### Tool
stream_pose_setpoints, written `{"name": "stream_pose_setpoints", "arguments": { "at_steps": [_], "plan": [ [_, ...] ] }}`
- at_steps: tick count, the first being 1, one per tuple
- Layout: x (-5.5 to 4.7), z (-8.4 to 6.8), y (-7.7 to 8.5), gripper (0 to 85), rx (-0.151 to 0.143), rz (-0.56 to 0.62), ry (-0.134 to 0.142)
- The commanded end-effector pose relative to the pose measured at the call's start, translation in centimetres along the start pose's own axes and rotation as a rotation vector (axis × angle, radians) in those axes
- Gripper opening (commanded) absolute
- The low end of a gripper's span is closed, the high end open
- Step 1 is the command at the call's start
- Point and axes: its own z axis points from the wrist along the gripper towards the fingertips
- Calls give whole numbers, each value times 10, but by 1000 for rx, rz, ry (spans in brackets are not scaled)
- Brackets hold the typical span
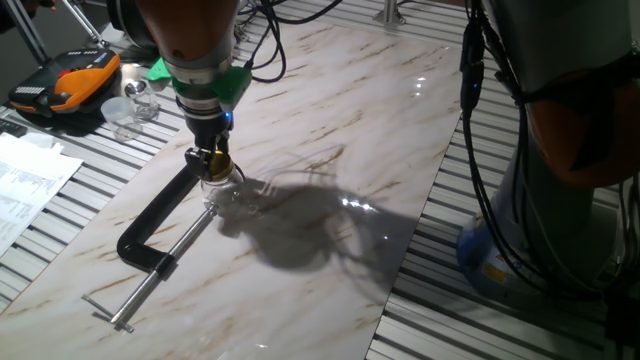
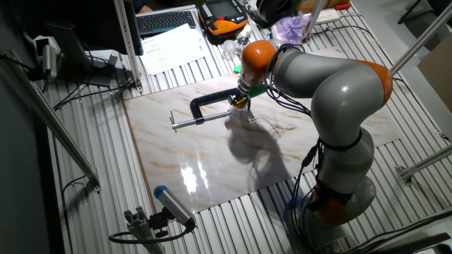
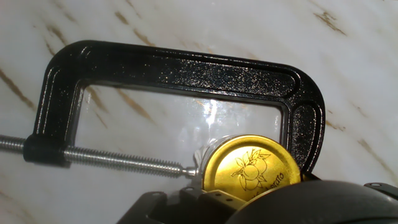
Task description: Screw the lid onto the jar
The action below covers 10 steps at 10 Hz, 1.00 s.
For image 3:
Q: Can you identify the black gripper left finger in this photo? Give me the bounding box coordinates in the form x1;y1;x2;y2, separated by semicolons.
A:
116;185;247;224

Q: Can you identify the clear glass jar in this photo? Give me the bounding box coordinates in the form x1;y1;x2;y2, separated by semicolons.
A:
192;134;246;189

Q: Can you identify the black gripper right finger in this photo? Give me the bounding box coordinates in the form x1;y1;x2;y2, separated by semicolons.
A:
300;170;398;200

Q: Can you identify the black metal C-clamp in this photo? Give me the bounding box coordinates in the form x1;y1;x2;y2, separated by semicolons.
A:
0;39;326;180

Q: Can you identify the marble pattern board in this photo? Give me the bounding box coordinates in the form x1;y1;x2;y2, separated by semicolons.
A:
0;0;398;224

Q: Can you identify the gold metal jar lid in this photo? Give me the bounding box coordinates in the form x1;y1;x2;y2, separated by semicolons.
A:
201;134;302;202

